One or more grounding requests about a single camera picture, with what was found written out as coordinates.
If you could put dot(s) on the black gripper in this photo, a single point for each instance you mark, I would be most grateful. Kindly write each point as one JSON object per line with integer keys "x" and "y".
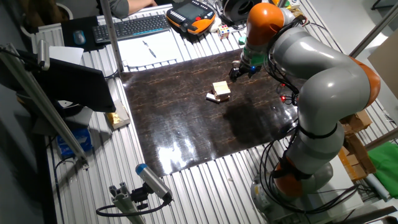
{"x": 247, "y": 69}

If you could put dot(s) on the wooden Jenga block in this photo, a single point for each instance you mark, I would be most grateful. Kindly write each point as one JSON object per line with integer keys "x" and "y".
{"x": 212, "y": 97}

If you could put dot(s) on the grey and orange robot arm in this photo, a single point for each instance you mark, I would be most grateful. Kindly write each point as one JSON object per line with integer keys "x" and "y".
{"x": 329, "y": 84}

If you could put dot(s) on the person's forearm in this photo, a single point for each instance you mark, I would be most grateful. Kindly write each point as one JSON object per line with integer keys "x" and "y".
{"x": 140, "y": 5}

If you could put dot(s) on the wooden Jenga tower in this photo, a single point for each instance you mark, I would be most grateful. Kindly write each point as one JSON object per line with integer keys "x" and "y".
{"x": 221, "y": 88}

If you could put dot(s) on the small green block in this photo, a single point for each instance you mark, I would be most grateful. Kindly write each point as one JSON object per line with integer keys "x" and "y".
{"x": 242, "y": 40}

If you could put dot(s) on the Rubik's cube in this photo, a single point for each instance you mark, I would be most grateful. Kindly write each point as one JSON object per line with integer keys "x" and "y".
{"x": 223, "y": 32}

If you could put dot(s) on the white rounded object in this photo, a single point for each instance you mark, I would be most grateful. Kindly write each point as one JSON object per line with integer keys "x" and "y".
{"x": 214, "y": 26}

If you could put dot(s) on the dark marble pattern mat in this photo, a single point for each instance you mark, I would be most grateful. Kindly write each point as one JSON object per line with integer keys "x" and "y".
{"x": 174, "y": 118}

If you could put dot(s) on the orange and black teach pendant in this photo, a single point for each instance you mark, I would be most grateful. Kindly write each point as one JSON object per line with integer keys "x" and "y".
{"x": 191, "y": 14}

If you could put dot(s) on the dark pen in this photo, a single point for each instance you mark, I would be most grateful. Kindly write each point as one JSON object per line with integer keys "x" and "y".
{"x": 149, "y": 49}

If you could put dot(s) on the white paper sheet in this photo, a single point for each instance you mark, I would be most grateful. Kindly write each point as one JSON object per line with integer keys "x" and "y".
{"x": 136, "y": 53}
{"x": 66, "y": 54}

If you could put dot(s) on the black computer keyboard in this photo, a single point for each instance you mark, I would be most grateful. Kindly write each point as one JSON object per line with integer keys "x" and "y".
{"x": 132, "y": 27}

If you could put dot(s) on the box with yellow contents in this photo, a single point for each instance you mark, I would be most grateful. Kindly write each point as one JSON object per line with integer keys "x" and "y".
{"x": 117, "y": 117}

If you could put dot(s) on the wooden object behind robot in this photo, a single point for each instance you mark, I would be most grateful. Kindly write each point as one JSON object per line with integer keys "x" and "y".
{"x": 357, "y": 155}

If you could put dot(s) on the tan cardboard sheet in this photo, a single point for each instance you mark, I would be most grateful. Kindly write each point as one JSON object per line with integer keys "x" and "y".
{"x": 387, "y": 65}

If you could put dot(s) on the black flat monitor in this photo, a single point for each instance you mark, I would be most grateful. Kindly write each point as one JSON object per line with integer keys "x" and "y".
{"x": 77, "y": 84}

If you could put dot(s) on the dark computer mouse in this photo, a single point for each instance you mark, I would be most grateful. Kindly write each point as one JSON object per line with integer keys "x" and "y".
{"x": 79, "y": 37}

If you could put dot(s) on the black mouse pad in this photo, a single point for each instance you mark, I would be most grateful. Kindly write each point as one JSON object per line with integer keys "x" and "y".
{"x": 70, "y": 26}

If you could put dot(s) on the blue tissue packet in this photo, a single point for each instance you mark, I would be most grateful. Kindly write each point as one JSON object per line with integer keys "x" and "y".
{"x": 74, "y": 141}

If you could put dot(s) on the green cloth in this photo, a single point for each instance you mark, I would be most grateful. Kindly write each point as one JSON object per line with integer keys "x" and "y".
{"x": 385, "y": 168}

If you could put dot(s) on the grey rolled sheet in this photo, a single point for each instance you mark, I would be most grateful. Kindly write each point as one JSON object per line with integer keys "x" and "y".
{"x": 377, "y": 186}

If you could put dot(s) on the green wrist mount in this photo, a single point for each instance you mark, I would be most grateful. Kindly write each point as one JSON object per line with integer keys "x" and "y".
{"x": 253, "y": 57}

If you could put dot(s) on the upright aluminium post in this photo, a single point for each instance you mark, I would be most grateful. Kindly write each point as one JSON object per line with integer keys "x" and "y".
{"x": 110, "y": 34}

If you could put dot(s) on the silver camera with blue end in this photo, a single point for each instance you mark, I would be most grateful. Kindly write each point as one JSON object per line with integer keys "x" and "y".
{"x": 152, "y": 181}

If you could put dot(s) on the aluminium profile camera stand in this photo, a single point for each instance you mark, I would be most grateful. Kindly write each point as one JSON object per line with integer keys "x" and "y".
{"x": 124, "y": 200}

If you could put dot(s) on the silver camera on frame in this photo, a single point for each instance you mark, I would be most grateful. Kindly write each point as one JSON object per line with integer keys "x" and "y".
{"x": 43, "y": 54}

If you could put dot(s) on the slanted aluminium frame bar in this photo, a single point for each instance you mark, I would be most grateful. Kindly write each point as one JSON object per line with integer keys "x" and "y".
{"x": 40, "y": 102}

